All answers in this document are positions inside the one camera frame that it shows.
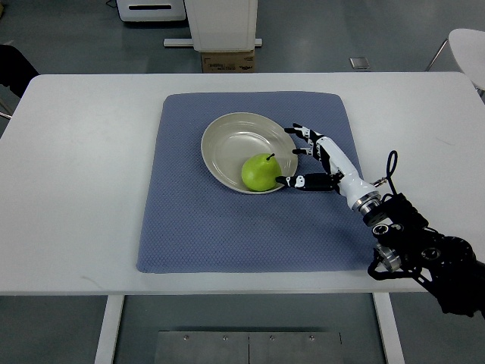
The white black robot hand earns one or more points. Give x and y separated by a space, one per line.
339 173

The small metal floor hatch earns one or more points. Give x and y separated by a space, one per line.
359 63

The white cabinet on base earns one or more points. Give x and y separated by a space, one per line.
220 26

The blue textured cloth mat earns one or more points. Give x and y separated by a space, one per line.
193 223

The white round chair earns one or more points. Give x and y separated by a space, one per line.
467 47

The black chair at left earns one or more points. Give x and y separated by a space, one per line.
16 70

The brown cardboard box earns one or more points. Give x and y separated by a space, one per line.
228 62

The white table leg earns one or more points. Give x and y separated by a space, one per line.
109 330
389 334

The right white table leg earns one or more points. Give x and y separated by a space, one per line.
389 334

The white machine with slot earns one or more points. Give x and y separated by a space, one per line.
151 10

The beige ceramic plate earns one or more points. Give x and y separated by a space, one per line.
230 140

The green pear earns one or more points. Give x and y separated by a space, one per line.
260 171

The left white table leg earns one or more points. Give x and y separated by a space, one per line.
109 330

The metal floor plate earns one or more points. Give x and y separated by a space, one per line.
248 347

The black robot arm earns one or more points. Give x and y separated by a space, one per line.
407 247

